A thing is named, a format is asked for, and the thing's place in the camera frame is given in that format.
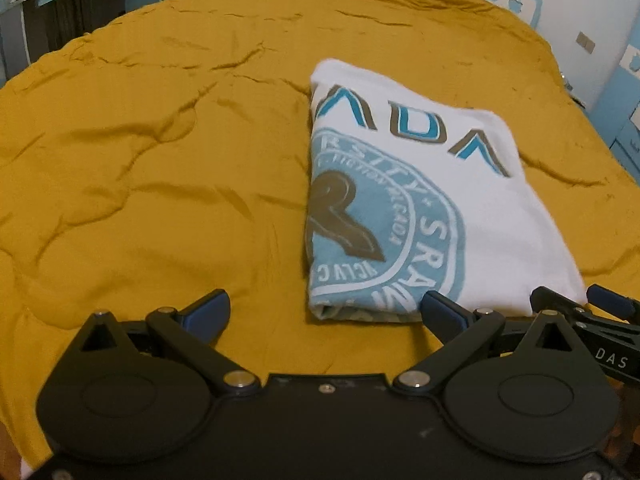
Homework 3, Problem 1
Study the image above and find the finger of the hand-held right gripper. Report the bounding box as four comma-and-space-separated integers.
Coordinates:
585, 283, 640, 319
529, 286, 589, 322

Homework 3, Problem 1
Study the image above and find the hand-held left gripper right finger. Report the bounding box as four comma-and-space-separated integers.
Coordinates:
392, 289, 582, 395

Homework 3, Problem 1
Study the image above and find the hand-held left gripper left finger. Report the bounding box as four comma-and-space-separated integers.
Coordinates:
69, 288, 262, 398

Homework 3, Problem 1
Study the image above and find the white printed sweatshirt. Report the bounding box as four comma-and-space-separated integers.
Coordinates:
302, 57, 589, 327

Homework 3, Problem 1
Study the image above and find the mustard yellow quilted blanket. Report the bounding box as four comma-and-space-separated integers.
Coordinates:
0, 0, 640, 477

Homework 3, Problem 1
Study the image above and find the light blue cabinet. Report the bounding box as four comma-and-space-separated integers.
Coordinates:
590, 47, 640, 184

